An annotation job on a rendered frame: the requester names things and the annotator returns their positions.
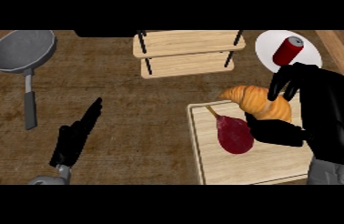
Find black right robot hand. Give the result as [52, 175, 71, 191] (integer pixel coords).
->
[244, 62, 344, 165]

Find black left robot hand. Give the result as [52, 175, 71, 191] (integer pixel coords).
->
[49, 97, 103, 168]

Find golden brown croissant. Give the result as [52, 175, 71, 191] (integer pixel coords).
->
[217, 85, 292, 123]

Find pale wooden tray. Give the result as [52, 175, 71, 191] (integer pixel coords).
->
[186, 92, 315, 186]

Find wooden tiered shelf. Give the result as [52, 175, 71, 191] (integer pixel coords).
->
[132, 30, 247, 79]

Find dark red pear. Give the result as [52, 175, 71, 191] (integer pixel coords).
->
[204, 105, 256, 155]

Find red soda can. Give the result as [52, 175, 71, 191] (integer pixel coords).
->
[272, 36, 306, 67]

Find pale wooden board edge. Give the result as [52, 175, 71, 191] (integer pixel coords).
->
[315, 30, 344, 71]

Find white round plate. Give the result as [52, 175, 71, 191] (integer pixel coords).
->
[254, 30, 323, 74]

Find grey frying pan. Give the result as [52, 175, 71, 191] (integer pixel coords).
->
[0, 30, 58, 131]

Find black appliance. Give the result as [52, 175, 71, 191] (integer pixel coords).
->
[72, 30, 140, 38]

